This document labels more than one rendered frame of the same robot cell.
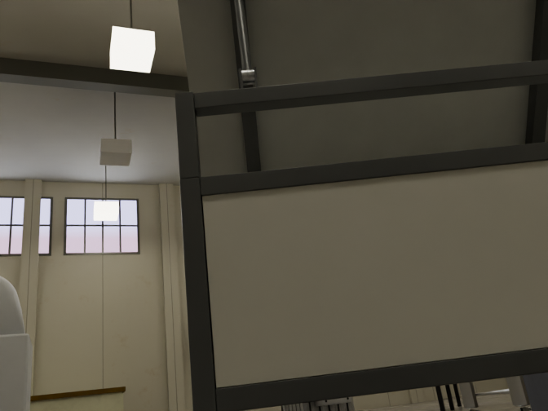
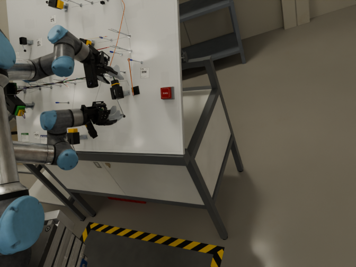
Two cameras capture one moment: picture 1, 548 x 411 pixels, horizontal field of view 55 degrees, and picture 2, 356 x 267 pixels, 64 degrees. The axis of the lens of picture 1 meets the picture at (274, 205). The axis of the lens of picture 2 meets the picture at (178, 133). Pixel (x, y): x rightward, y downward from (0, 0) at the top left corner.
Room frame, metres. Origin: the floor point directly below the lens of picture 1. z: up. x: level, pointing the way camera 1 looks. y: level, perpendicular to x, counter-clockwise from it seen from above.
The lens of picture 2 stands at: (2.30, 0.83, 1.76)
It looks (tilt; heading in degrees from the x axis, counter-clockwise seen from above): 39 degrees down; 219
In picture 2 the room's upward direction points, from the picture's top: 25 degrees counter-clockwise
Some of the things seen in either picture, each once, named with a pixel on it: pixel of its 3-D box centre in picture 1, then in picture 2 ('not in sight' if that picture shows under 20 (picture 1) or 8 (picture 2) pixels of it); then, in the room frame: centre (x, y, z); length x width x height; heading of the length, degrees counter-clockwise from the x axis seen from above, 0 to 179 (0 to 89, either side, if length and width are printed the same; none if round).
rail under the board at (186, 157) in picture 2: not in sight; (91, 153); (1.59, -0.38, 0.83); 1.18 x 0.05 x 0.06; 93
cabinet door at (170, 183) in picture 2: not in sight; (150, 179); (1.55, -0.10, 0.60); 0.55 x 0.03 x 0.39; 93
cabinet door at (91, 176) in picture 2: not in sight; (80, 173); (1.58, -0.65, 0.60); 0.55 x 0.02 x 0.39; 93
